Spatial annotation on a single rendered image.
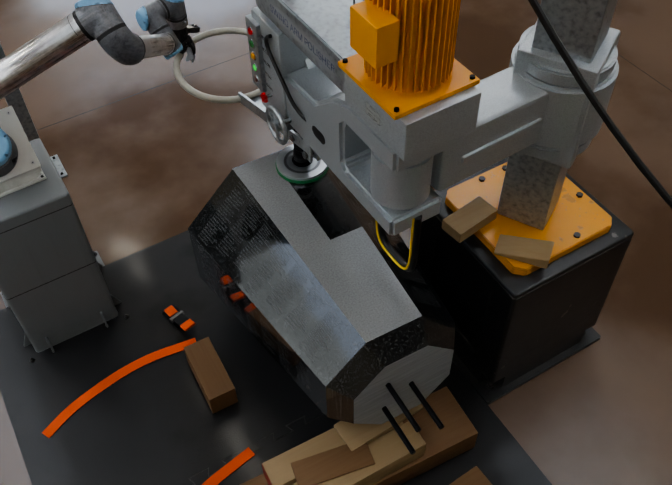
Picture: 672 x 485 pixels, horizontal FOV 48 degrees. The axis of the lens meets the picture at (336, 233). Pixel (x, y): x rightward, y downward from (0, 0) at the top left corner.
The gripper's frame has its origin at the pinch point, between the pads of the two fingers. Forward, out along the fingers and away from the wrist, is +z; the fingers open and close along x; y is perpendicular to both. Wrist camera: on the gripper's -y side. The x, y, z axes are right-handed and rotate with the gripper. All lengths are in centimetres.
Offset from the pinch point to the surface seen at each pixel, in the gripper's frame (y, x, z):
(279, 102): 42, 78, -44
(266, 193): 53, 75, -2
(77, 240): 96, 7, 23
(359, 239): 57, 119, -5
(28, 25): -66, -200, 104
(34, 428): 159, 18, 76
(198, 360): 103, 66, 65
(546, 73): 19, 162, -75
